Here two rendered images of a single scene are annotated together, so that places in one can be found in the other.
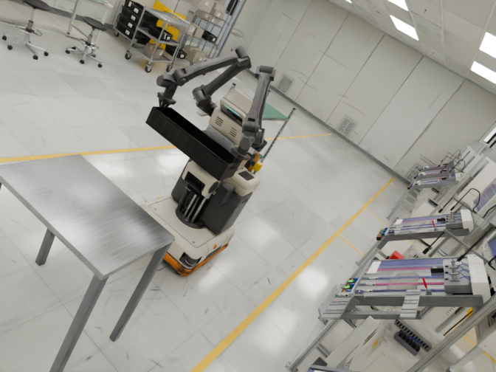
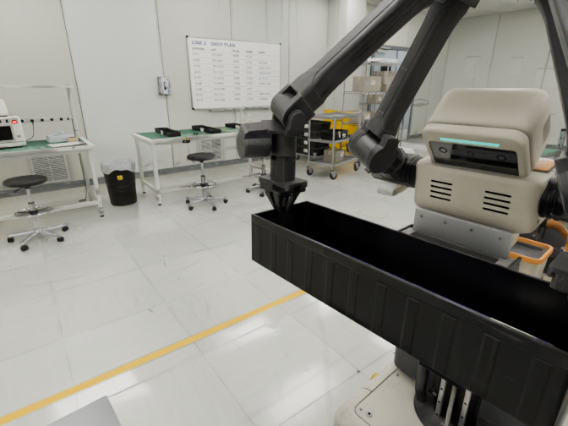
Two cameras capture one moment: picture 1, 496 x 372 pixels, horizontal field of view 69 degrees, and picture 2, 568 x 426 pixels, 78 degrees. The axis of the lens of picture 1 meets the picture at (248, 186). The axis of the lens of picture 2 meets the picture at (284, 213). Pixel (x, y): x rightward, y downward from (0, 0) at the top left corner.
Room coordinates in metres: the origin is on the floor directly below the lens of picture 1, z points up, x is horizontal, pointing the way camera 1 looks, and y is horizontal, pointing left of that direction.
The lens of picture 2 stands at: (1.38, 0.24, 1.39)
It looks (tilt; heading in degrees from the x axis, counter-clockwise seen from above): 20 degrees down; 34
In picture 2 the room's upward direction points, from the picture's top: straight up
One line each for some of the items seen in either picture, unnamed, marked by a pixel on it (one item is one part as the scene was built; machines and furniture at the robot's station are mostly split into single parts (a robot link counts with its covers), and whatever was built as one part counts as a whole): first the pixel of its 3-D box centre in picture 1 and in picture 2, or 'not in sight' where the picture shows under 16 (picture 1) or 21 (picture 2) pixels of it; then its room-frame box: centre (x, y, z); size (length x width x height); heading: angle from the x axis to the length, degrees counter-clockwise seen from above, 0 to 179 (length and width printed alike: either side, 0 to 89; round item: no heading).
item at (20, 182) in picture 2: not in sight; (31, 210); (2.60, 3.88, 0.30); 0.51 x 0.50 x 0.60; 117
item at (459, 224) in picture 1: (423, 260); not in sight; (3.53, -1.93, 0.66); 1.01 x 0.73 x 1.31; 71
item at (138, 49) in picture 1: (158, 40); (335, 143); (6.60, 2.77, 0.50); 0.90 x 0.54 x 1.00; 175
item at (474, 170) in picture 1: (454, 195); not in sight; (6.56, -3.16, 0.95); 1.36 x 0.82 x 1.90; 71
